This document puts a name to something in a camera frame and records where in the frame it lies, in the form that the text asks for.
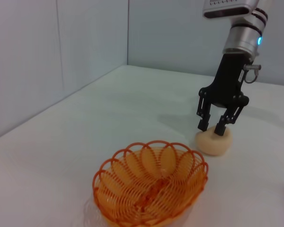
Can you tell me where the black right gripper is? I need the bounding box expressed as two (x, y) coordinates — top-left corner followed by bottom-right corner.
(195, 53), (253, 137)

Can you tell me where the round beige bread bun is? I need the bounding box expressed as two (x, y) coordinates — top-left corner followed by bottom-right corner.
(195, 126), (233, 156)

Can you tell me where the right wrist cable with plug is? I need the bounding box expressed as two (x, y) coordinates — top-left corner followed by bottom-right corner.
(243, 63), (262, 85)

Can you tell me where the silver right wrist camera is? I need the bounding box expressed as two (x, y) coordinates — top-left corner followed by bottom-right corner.
(202, 0), (261, 19)

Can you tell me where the orange plastic woven basket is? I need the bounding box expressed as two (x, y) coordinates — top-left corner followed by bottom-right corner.
(92, 140), (209, 227)

